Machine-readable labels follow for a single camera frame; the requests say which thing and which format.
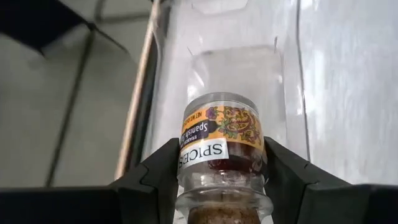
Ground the cork-stoppered saffron glass jar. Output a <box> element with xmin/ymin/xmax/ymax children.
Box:
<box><xmin>174</xmin><ymin>91</ymin><xmax>275</xmax><ymax>224</ymax></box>

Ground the black table frame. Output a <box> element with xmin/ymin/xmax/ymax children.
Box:
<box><xmin>124</xmin><ymin>30</ymin><xmax>160</xmax><ymax>178</ymax></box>

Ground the clear plastic storage bin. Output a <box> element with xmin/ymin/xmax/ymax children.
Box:
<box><xmin>140</xmin><ymin>0</ymin><xmax>312</xmax><ymax>187</ymax></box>

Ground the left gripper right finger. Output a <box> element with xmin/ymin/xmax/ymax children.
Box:
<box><xmin>263</xmin><ymin>136</ymin><xmax>356</xmax><ymax>224</ymax></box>

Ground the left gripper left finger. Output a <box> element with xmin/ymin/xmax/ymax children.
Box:
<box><xmin>109</xmin><ymin>138</ymin><xmax>181</xmax><ymax>224</ymax></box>

